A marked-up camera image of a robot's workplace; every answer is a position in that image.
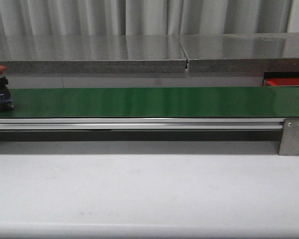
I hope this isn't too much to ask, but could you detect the right grey stone counter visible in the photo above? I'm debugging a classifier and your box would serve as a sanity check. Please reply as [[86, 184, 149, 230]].
[[179, 33, 299, 73]]

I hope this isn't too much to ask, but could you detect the green conveyor belt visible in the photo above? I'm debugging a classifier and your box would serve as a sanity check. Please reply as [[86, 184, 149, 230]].
[[0, 87, 299, 119]]

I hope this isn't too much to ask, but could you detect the grey stone counter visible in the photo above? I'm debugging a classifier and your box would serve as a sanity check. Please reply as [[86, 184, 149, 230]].
[[0, 35, 187, 74], [179, 33, 299, 73]]

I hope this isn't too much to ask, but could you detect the red plastic bin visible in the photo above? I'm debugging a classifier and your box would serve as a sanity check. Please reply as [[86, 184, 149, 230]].
[[263, 78, 299, 87]]

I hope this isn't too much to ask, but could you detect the grey pleated curtain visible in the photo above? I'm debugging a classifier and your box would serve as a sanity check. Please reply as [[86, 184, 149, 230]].
[[0, 0, 292, 36]]

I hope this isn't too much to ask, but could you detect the steel conveyor support bracket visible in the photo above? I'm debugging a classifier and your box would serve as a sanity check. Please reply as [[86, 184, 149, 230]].
[[279, 118, 299, 156]]

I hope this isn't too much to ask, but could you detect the aluminium conveyor side rail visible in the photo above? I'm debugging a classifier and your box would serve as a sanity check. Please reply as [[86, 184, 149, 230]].
[[0, 118, 285, 130]]

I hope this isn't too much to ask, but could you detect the left grey stone counter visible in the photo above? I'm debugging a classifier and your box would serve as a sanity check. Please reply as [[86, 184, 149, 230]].
[[0, 35, 187, 74]]

